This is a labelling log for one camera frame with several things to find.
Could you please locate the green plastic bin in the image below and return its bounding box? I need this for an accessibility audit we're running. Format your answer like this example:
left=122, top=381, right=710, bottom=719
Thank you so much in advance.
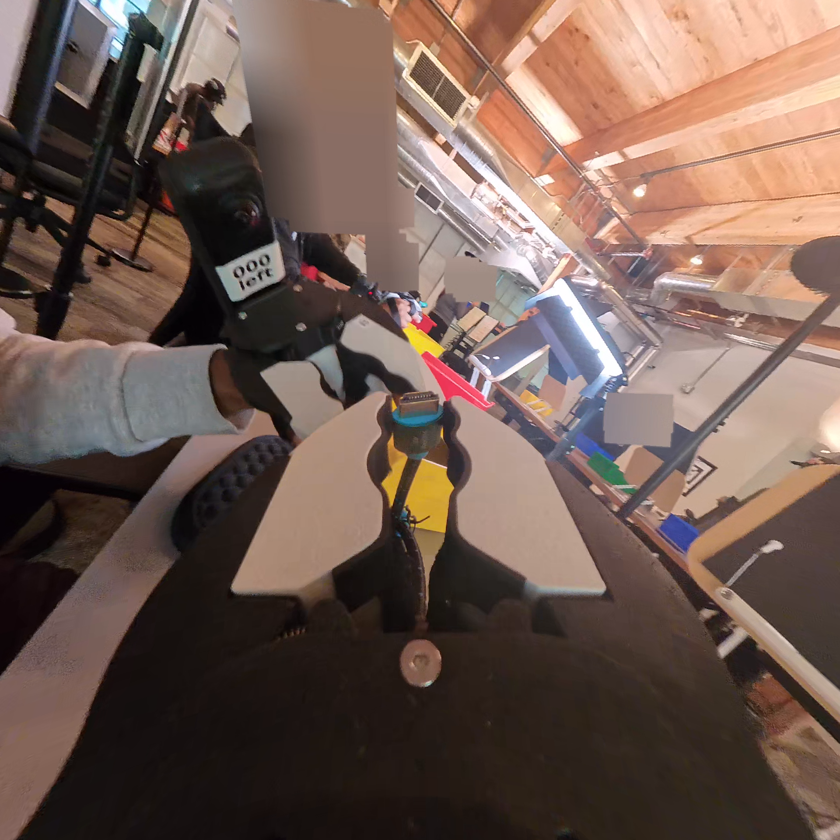
left=587, top=453, right=631, bottom=487

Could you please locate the red plastic bin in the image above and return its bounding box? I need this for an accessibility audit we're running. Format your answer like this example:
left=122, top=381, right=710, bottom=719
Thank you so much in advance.
left=420, top=351, right=494, bottom=411

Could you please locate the black office chair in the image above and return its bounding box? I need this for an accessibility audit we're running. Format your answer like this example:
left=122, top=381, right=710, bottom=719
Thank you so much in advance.
left=0, top=118, right=155, bottom=290

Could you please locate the yellow plastic bin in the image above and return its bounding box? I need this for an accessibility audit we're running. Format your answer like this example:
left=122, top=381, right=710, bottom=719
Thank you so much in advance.
left=381, top=453, right=455, bottom=534

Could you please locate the person's left forearm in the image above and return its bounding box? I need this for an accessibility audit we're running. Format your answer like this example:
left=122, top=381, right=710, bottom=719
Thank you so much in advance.
left=0, top=308, right=257, bottom=466

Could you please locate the black panel with wooden rim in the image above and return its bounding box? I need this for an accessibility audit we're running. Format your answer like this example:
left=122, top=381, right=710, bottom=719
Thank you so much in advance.
left=686, top=465, right=840, bottom=713

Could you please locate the black stand pole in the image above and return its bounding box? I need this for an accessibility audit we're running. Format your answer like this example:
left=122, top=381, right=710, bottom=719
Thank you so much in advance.
left=36, top=13, right=165, bottom=339

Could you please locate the person's left hand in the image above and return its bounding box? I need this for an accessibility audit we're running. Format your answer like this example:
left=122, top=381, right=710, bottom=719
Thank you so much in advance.
left=209, top=346, right=294, bottom=439

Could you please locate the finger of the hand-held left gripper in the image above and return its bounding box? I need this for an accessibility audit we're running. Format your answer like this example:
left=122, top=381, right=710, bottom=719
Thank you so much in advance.
left=338, top=314, right=434, bottom=395
left=259, top=361, right=345, bottom=441

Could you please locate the black braided HDMI cable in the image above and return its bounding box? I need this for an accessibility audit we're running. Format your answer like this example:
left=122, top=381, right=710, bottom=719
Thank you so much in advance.
left=382, top=390, right=448, bottom=632

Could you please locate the black dimpled foam cushion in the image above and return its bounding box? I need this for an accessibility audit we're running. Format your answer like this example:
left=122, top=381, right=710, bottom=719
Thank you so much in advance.
left=172, top=435, right=294, bottom=552

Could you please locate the black pole with round disc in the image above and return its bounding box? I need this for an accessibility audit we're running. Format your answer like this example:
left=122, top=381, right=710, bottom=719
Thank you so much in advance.
left=620, top=236, right=840, bottom=521

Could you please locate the LED light panel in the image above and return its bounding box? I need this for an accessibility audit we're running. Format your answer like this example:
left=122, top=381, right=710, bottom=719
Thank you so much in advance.
left=525, top=276, right=626, bottom=398

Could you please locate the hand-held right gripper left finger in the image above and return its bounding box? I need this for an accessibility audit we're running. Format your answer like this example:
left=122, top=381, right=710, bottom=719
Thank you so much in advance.
left=231, top=392, right=395, bottom=603

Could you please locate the white air vent grille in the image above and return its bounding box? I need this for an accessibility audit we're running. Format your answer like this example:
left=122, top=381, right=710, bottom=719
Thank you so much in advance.
left=402, top=41, right=471, bottom=127

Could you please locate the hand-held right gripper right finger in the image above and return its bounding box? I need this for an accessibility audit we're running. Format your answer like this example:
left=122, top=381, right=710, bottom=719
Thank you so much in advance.
left=445, top=397, right=606, bottom=602

